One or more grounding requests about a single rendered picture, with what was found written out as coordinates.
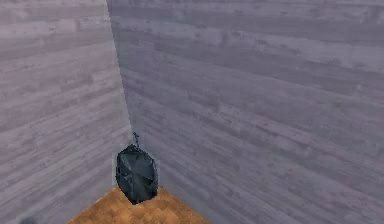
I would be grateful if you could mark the black garbage bag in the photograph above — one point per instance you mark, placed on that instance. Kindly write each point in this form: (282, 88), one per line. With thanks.
(136, 173)

